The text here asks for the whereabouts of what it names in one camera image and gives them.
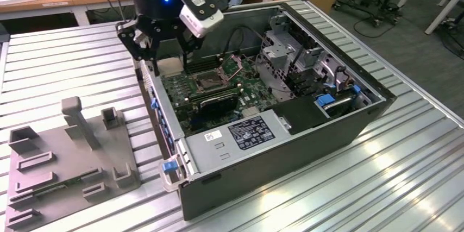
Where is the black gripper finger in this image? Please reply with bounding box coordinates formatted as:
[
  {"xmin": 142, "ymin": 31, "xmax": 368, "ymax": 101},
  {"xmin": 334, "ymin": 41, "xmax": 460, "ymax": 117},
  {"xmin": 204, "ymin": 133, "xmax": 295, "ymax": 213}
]
[
  {"xmin": 115, "ymin": 15, "xmax": 163, "ymax": 78},
  {"xmin": 176, "ymin": 29, "xmax": 204, "ymax": 70}
]

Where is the silver CPU with green edge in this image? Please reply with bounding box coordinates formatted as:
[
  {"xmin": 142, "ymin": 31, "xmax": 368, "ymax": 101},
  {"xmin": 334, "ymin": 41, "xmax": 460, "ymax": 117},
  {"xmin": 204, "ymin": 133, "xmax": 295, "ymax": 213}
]
[{"xmin": 159, "ymin": 58, "xmax": 183, "ymax": 77}]

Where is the black RAM slot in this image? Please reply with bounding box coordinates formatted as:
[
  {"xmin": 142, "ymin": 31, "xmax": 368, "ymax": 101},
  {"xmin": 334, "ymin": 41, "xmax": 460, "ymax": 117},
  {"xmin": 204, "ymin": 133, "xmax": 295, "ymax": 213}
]
[
  {"xmin": 188, "ymin": 62, "xmax": 220, "ymax": 73},
  {"xmin": 187, "ymin": 57, "xmax": 219, "ymax": 68}
]

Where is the CPU socket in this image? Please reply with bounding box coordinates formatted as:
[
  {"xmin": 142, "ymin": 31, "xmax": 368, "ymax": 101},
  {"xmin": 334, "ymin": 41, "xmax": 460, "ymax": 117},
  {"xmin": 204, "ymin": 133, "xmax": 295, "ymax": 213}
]
[{"xmin": 191, "ymin": 70, "xmax": 234, "ymax": 94}]

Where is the metal socket cover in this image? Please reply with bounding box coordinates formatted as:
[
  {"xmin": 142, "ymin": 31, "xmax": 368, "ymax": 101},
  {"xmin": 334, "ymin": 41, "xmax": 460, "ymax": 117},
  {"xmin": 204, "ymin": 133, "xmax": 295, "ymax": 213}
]
[{"xmin": 218, "ymin": 54, "xmax": 248, "ymax": 82}]

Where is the black graphics card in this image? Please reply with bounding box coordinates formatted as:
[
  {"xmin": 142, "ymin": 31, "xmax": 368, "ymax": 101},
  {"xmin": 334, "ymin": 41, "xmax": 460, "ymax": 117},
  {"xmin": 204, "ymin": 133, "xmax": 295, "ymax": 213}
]
[{"xmin": 198, "ymin": 92, "xmax": 239, "ymax": 116}]

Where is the green motherboard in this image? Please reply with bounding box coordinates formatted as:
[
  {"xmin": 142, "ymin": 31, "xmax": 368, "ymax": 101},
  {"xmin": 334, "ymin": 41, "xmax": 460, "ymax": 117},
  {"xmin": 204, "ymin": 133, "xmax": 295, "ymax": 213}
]
[{"xmin": 162, "ymin": 52, "xmax": 280, "ymax": 135}]

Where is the silver metal drive cage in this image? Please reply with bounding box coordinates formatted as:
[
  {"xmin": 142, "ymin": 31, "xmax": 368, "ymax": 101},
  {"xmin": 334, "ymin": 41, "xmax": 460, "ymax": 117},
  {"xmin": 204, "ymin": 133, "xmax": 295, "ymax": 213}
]
[{"xmin": 260, "ymin": 14, "xmax": 327, "ymax": 86}]

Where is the grey power supply with label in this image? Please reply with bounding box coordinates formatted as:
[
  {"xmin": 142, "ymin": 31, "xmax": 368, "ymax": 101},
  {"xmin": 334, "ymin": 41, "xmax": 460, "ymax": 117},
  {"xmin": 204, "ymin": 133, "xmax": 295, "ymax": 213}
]
[{"xmin": 180, "ymin": 109, "xmax": 294, "ymax": 174}]

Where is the black plastic air shroud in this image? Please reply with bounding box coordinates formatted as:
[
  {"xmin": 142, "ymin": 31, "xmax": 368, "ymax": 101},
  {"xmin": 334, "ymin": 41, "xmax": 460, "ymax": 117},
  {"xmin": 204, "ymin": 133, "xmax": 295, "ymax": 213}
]
[{"xmin": 270, "ymin": 96, "xmax": 334, "ymax": 135}]

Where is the blue drive latch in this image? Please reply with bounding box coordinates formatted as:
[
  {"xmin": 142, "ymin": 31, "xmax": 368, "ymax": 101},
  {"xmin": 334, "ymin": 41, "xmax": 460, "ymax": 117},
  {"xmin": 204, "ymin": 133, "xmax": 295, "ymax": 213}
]
[{"xmin": 314, "ymin": 93, "xmax": 335, "ymax": 109}]

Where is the grey plastic parts rack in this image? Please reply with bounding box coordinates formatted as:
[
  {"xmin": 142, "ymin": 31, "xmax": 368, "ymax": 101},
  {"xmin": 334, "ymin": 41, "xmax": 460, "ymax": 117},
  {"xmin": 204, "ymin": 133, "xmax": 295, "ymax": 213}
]
[{"xmin": 6, "ymin": 96, "xmax": 142, "ymax": 230}]

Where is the black open PC case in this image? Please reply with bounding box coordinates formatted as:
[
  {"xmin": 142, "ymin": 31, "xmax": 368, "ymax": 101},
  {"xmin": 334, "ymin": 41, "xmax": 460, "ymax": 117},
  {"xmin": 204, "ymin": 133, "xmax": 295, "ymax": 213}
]
[{"xmin": 134, "ymin": 0, "xmax": 399, "ymax": 222}]

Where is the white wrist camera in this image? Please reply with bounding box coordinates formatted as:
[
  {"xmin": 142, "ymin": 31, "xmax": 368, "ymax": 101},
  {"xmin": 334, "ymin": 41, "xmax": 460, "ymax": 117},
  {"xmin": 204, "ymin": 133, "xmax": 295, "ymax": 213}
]
[{"xmin": 179, "ymin": 0, "xmax": 226, "ymax": 39}]

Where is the black looped wire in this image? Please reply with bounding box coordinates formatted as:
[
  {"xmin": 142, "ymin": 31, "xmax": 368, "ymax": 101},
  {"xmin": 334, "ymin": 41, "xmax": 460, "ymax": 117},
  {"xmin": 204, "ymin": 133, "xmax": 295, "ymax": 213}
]
[{"xmin": 222, "ymin": 26, "xmax": 264, "ymax": 57}]

